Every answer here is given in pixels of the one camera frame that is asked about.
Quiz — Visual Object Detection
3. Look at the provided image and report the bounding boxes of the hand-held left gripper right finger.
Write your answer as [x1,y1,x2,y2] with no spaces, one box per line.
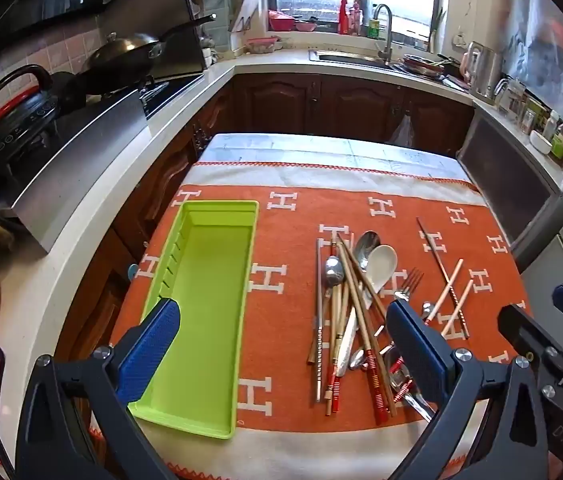
[385,299,552,480]

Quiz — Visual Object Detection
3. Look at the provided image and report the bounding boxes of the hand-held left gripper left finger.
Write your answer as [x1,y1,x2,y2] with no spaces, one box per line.
[14,297,182,480]

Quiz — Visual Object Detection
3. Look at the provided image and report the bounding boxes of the metal fork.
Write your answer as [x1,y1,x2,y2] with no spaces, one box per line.
[374,267,425,336]

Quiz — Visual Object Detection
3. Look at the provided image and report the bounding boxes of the light wooden chopstick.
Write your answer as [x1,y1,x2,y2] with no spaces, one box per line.
[440,279,475,337]

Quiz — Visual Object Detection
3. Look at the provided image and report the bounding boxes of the green plastic utensil tray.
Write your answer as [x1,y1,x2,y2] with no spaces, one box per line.
[128,200,260,441]

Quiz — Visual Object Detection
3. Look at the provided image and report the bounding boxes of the white ceramic spoon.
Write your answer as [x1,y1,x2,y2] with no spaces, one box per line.
[335,244,399,378]

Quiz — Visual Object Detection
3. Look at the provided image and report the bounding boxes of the dark brown wooden chopstick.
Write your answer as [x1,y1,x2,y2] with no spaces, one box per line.
[306,312,317,365]

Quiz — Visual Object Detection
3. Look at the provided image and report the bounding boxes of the large metal spoon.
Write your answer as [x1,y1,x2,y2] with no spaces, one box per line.
[353,230,383,311]

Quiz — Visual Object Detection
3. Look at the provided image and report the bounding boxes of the brown chopstick red patterned end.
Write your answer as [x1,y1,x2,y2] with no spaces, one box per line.
[326,232,341,376]

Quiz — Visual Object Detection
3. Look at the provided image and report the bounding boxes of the white kitchen countertop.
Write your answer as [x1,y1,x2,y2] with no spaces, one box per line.
[0,45,563,480]

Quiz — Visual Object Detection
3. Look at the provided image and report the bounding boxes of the grey built-in kitchen appliance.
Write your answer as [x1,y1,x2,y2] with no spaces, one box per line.
[456,107,563,273]

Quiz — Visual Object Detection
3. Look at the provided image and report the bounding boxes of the white dish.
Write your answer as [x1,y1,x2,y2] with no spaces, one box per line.
[529,130,555,156]

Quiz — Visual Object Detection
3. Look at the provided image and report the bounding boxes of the row of condiment containers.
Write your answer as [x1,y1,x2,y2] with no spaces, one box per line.
[516,95,563,196]

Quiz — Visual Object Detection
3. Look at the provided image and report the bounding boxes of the orange patterned blanket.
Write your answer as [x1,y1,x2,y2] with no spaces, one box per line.
[89,160,529,480]

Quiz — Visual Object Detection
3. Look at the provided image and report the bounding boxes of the stainless steel splash guard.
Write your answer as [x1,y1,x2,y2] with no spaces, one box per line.
[9,89,150,254]

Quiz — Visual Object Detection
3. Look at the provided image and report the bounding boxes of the hanging clear plastic bag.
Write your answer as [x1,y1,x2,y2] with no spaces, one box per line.
[389,112,416,147]

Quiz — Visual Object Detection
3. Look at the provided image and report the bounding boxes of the steel electric kettle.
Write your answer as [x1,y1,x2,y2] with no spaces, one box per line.
[461,41,502,101]

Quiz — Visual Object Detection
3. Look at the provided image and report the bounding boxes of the black gas stove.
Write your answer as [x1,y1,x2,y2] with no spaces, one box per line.
[136,77,207,121]

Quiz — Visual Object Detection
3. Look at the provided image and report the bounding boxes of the black electric pressure cooker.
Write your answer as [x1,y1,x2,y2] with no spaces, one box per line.
[0,64,62,171]

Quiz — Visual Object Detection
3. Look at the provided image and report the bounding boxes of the brown wooden kitchen cabinets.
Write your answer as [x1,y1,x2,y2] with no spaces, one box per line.
[56,72,477,361]

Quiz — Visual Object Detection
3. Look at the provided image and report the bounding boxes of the stacked pans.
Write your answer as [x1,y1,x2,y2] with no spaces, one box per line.
[401,54,447,78]

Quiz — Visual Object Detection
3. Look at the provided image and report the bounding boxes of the steel kitchen sink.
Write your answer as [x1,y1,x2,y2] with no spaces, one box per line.
[309,47,402,68]

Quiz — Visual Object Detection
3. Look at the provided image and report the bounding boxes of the black wok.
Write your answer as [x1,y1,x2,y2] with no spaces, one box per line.
[82,14,217,92]

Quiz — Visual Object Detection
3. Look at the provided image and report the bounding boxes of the steel kitchen faucet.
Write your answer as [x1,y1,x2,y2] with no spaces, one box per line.
[372,3,395,61]

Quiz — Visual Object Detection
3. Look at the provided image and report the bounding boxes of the green onion plant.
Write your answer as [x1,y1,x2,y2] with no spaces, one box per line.
[429,7,447,53]

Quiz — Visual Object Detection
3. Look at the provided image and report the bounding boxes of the pink lidded food container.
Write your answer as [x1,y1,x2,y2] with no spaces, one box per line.
[246,36,285,55]

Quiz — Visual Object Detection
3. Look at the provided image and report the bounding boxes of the steel stove side panel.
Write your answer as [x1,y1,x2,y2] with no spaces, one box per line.
[152,0,212,81]

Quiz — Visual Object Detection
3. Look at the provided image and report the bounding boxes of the white cutting board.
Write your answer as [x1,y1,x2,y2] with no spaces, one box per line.
[226,0,270,33]

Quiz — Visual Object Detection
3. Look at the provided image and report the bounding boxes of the pink plastic basin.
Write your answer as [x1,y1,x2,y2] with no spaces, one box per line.
[268,9,296,32]

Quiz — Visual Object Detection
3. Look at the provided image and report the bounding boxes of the black range hood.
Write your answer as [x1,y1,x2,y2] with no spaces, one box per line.
[0,0,182,76]

